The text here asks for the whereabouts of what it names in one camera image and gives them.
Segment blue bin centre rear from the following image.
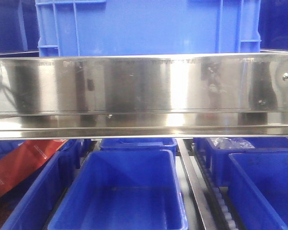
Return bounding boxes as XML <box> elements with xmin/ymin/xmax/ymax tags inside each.
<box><xmin>99</xmin><ymin>138</ymin><xmax>177</xmax><ymax>158</ymax></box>

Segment blue bin right front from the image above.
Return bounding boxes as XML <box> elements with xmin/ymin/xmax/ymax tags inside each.
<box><xmin>228</xmin><ymin>151</ymin><xmax>288</xmax><ymax>230</ymax></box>

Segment stainless steel shelf rail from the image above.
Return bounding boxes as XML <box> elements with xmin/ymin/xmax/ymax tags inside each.
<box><xmin>0</xmin><ymin>51</ymin><xmax>288</xmax><ymax>139</ymax></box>

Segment blue bin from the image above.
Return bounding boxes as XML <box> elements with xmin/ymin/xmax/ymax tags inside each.
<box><xmin>48</xmin><ymin>150</ymin><xmax>188</xmax><ymax>230</ymax></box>
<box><xmin>228</xmin><ymin>151</ymin><xmax>288</xmax><ymax>230</ymax></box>
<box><xmin>99</xmin><ymin>138</ymin><xmax>177</xmax><ymax>158</ymax></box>
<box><xmin>196</xmin><ymin>137</ymin><xmax>288</xmax><ymax>187</ymax></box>
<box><xmin>0</xmin><ymin>139</ymin><xmax>87</xmax><ymax>230</ymax></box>

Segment clear plastic bag in bin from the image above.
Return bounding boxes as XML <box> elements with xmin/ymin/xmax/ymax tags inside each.
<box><xmin>210</xmin><ymin>138</ymin><xmax>255</xmax><ymax>149</ymax></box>

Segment dark blue crate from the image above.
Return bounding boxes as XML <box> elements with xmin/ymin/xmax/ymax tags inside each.
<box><xmin>0</xmin><ymin>0</ymin><xmax>39</xmax><ymax>53</ymax></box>
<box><xmin>258</xmin><ymin>0</ymin><xmax>288</xmax><ymax>50</ymax></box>

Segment blue bin right rear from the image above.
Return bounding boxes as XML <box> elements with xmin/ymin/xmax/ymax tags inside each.
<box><xmin>196</xmin><ymin>137</ymin><xmax>288</xmax><ymax>187</ymax></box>

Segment dark blue crate upper right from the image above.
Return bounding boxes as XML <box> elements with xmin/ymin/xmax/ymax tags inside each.
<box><xmin>258</xmin><ymin>0</ymin><xmax>288</xmax><ymax>50</ymax></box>

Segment dark blue crate upper left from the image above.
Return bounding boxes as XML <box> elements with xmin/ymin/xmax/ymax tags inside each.
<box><xmin>0</xmin><ymin>0</ymin><xmax>39</xmax><ymax>53</ymax></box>

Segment red flat package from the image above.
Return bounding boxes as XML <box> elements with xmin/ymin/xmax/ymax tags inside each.
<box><xmin>0</xmin><ymin>139</ymin><xmax>67</xmax><ymax>198</ymax></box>

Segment large blue crate upper shelf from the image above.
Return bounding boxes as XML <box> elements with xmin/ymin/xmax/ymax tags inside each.
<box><xmin>35</xmin><ymin>0</ymin><xmax>261</xmax><ymax>57</ymax></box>

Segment steel roller track divider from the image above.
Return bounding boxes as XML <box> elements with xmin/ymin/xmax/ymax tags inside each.
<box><xmin>176</xmin><ymin>138</ymin><xmax>242</xmax><ymax>230</ymax></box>

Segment blue bin left front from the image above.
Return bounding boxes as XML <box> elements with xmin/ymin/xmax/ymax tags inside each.
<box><xmin>0</xmin><ymin>139</ymin><xmax>87</xmax><ymax>230</ymax></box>

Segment blue bin centre front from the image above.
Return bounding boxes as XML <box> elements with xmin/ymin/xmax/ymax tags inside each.
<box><xmin>48</xmin><ymin>150</ymin><xmax>188</xmax><ymax>230</ymax></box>

